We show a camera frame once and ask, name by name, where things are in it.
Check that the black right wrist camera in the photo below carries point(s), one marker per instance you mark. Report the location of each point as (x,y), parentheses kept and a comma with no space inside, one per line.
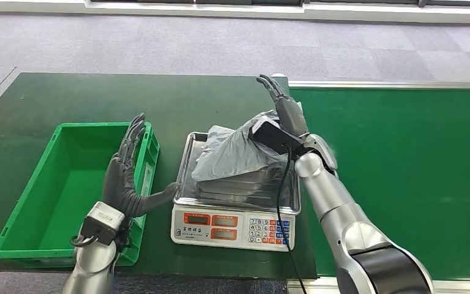
(273,136)

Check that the grey plastic mailer package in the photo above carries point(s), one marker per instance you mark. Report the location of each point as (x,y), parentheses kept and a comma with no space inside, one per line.
(227,154)

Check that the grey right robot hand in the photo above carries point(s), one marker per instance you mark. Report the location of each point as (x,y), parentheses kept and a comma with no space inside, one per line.
(289,115)

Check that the green plastic crate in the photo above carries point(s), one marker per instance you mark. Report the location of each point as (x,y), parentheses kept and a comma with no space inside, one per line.
(56,182)

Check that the white electronic scale body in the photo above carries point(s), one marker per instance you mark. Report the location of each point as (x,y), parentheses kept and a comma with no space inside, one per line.
(235,229)

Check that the stainless steel scale tray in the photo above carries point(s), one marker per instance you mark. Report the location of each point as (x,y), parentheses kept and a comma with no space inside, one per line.
(239,190)

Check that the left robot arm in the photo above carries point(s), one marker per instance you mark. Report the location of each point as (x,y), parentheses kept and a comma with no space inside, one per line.
(93,268)

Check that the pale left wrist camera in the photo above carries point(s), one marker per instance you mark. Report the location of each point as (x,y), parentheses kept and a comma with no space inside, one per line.
(103,221)

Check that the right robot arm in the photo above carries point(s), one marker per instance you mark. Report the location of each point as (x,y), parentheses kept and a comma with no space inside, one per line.
(340,211)

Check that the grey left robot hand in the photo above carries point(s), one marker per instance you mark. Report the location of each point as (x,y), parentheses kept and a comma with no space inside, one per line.
(119,186)

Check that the green conveyor belt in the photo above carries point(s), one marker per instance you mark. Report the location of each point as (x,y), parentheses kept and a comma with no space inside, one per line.
(401,174)

